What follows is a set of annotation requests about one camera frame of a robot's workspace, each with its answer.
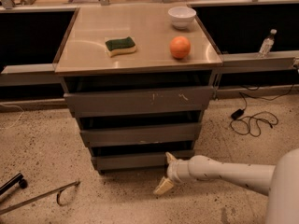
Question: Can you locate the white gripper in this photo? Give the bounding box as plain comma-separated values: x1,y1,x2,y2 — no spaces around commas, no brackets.
153,152,191,195

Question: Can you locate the grey bottom drawer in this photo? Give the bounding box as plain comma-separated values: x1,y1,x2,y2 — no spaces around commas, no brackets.
91,149,196,172

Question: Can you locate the grey drawer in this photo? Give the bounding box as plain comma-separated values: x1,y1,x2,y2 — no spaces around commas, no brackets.
80,123,201,147
64,86,213,118
91,149,196,172

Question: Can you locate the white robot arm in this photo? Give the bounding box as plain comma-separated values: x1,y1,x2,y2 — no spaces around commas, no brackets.
153,149,299,224

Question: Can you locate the grey middle drawer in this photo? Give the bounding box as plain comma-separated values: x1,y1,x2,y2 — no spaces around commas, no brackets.
80,123,201,147

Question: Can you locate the grey top drawer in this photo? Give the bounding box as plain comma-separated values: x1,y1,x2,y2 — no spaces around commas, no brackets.
64,86,213,118

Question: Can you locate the grey drawer cabinet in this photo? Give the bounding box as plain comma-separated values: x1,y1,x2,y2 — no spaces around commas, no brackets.
55,4,221,158

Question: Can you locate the metal rod with hook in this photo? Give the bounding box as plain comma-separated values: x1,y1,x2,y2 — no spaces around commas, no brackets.
0,180,80,216

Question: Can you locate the orange fruit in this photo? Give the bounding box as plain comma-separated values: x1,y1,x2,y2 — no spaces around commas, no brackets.
169,36,191,59

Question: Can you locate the green yellow sponge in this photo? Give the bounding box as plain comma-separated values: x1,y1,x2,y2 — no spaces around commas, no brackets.
105,36,136,57

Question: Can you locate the black chair caster left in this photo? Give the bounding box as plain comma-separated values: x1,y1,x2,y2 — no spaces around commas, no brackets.
0,173,28,195

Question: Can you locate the white bowl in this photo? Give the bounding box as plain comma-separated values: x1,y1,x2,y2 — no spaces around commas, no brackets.
168,7,196,29

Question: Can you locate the clear plastic water bottle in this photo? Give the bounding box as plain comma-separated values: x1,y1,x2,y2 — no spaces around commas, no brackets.
258,29,277,57

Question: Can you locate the black power adapter with cable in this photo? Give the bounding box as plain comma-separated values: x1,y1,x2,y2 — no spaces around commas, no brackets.
229,84,295,137

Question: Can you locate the white cable on floor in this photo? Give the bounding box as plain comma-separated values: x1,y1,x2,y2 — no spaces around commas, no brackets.
0,103,25,130

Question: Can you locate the grey rail shelf right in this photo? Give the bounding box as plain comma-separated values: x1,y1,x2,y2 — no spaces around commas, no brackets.
221,50,299,73

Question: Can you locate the grey rail shelf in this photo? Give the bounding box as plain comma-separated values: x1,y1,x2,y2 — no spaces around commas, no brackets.
221,50,299,73
0,63,60,87

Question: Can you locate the grey rail shelf left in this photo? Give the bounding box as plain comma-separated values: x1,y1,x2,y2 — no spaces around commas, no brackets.
0,63,60,87

